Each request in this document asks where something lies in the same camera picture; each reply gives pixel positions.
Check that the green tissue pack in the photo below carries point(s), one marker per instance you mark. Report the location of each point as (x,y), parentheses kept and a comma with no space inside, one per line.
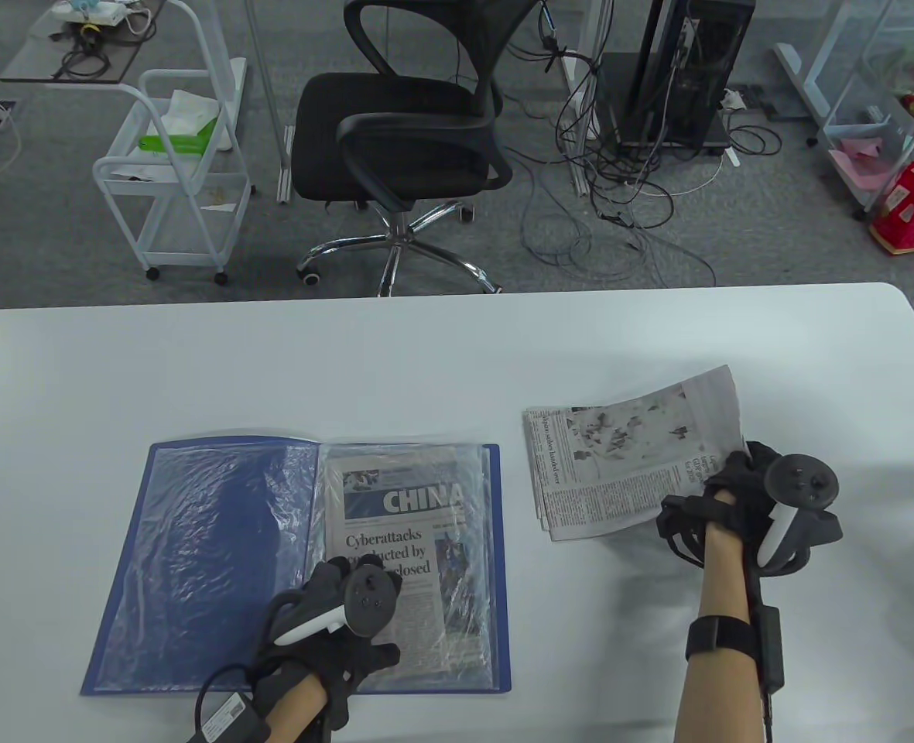
(178,143)

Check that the black left hand controller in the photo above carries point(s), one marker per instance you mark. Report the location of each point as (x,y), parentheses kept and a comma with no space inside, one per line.
(371,604)

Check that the blue file folder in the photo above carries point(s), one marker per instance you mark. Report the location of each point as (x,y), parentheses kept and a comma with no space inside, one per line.
(193,542)

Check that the person's left forearm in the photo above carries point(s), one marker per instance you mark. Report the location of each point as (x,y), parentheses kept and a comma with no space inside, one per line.
(294,708)

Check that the person's right forearm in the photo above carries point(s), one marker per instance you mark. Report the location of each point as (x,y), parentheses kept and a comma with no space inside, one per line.
(720,696)

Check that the black left wrist sensor box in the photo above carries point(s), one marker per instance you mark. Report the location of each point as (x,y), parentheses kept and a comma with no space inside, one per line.
(228,716)

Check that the black right hand controller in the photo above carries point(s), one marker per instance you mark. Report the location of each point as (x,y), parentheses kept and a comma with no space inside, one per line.
(801,480)

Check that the person's left hand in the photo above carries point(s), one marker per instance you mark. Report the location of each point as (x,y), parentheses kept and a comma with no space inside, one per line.
(309,658)

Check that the newspaper blue masthead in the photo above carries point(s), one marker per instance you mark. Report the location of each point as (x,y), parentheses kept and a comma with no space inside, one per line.
(395,534)

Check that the person's right hand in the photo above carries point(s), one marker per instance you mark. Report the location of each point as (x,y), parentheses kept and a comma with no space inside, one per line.
(735,495)

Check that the black office chair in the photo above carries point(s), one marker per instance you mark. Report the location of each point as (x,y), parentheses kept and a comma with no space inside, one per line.
(395,131)

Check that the newspaper grey photo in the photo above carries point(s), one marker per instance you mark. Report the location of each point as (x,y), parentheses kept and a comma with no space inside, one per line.
(619,464)

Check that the white shelf rack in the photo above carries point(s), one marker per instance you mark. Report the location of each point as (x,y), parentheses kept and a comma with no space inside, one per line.
(836,133)

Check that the black hand controller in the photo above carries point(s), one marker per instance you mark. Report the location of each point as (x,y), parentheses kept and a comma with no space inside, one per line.
(801,480)
(371,604)

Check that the black wrist sensor box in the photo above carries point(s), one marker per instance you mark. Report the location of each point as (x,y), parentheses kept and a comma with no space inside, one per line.
(768,646)
(228,716)

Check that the white rolling cart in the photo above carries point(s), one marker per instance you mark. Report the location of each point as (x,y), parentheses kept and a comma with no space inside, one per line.
(178,232)

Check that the black computer tower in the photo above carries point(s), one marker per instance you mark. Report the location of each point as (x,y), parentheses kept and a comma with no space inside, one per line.
(696,70)

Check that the pink paper sheet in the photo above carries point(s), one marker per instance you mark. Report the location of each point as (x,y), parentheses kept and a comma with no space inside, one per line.
(859,166)

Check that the black right wrist sensor box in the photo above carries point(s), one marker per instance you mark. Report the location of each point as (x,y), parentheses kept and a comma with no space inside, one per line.
(768,646)

